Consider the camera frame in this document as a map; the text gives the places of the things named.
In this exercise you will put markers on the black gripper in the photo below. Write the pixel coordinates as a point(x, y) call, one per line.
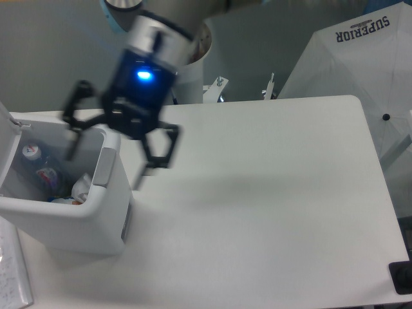
point(132, 104)

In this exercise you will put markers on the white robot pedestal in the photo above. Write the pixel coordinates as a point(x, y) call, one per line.
point(188, 88)

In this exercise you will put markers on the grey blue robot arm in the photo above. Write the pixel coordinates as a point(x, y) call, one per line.
point(159, 43)

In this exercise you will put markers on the white trash can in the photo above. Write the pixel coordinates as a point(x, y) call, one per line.
point(98, 225)

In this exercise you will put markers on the black device at edge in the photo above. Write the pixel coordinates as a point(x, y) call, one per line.
point(401, 276)

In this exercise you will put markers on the white metal base bracket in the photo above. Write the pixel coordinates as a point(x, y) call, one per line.
point(213, 93)

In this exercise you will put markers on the clear plastic bottle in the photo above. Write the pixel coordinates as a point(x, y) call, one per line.
point(45, 169)

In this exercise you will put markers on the white umbrella with text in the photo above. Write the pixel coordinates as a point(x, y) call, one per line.
point(368, 57)

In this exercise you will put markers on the blue yellow snack package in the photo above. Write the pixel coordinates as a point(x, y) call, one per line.
point(65, 200)

